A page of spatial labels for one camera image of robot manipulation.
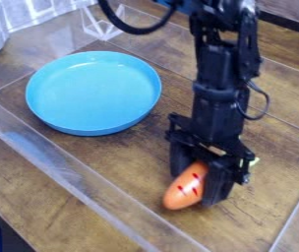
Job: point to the black bar at back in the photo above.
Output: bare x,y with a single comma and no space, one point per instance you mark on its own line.
276,20

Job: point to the clear acrylic barrier wall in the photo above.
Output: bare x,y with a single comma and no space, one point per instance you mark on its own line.
84,194

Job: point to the blue round tray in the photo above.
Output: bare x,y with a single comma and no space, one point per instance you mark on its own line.
93,93

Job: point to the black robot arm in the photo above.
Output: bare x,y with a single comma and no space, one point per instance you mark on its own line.
224,29

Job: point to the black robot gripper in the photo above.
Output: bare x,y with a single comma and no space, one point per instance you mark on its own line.
208,136

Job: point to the orange toy carrot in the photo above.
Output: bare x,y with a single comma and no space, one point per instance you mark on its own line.
185,190

